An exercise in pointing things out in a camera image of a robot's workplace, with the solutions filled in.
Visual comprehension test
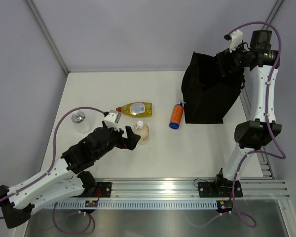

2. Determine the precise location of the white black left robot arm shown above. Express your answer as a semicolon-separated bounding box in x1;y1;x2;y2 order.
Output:
0;126;141;229

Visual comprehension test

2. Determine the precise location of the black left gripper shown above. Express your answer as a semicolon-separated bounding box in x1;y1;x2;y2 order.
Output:
95;123;140;160

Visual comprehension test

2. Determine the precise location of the black canvas bag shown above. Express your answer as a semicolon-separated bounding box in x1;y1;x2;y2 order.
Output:
181;52;245;124

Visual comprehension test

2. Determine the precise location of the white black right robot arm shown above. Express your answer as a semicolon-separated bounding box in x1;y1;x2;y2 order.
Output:
199;30;282;198

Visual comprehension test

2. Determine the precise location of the cream lotion pump bottle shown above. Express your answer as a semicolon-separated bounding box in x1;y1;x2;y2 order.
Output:
133;120;149;145

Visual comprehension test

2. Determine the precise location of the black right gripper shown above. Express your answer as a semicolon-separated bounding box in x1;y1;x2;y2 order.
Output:
214;40;250;78

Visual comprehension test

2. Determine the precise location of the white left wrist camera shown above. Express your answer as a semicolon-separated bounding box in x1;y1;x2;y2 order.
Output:
103;110;121;131

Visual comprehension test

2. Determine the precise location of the small clear silver bottle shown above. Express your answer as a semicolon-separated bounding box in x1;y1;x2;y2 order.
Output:
71;110;90;133

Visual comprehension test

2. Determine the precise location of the white slotted cable duct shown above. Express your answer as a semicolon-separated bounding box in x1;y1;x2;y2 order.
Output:
56;199;218;210

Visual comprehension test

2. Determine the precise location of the orange blue cologne bottle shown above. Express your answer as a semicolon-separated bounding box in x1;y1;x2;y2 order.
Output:
169;102;184;129

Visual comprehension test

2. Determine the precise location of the yellow dish soap bottle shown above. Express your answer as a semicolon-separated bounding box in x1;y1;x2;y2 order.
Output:
116;102;153;118

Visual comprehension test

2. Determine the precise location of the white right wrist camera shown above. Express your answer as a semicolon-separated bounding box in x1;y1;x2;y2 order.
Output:
224;30;243;53

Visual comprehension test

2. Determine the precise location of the aluminium mounting rail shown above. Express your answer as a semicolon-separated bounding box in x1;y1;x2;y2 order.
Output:
97;178;290;200

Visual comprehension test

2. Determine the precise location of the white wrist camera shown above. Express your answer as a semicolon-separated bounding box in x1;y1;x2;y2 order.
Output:
224;30;243;53
103;110;121;131

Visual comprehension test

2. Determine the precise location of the left aluminium frame post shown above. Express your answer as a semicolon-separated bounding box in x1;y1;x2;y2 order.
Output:
24;0;70;76

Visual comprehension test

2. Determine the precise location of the aluminium frame post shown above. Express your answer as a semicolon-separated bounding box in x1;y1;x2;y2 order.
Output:
24;0;70;76
265;0;286;24

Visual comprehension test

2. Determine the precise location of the right aluminium frame post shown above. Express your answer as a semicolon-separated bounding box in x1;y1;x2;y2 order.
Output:
265;0;286;24

